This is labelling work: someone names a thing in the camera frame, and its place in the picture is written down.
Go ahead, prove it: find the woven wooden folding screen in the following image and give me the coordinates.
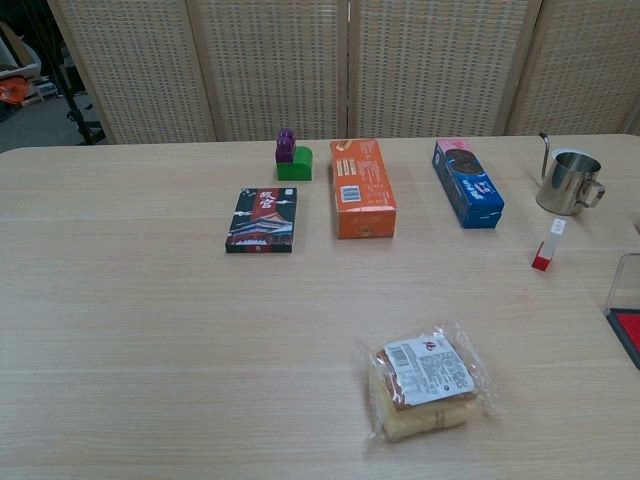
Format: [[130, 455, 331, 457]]
[[47, 0, 640, 146]]

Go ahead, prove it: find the blue cookie box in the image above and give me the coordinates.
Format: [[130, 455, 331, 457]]
[[431, 138, 506, 230]]

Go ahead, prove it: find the green toy block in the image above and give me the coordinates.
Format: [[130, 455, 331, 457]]
[[277, 144, 315, 182]]

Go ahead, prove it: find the red stamp pad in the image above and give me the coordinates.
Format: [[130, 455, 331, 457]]
[[602, 253, 640, 372]]

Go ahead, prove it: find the dark palace print card box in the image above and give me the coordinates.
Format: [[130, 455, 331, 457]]
[[224, 186, 298, 256]]

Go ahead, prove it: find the orange cardboard snack box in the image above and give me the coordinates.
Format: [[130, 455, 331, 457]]
[[329, 138, 400, 240]]

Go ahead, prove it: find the small red white tube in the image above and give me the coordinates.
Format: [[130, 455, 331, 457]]
[[530, 217, 567, 273]]

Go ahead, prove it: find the orange object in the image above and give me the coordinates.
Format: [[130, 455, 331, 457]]
[[0, 77, 27, 105]]

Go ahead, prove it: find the steel pitcher with thin spout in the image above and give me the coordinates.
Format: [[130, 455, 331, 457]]
[[535, 132, 607, 217]]

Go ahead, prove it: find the plastic wrapped cake slice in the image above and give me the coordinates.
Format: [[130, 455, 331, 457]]
[[355, 322, 501, 444]]

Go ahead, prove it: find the black tripod stand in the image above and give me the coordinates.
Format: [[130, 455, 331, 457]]
[[49, 49, 107, 146]]

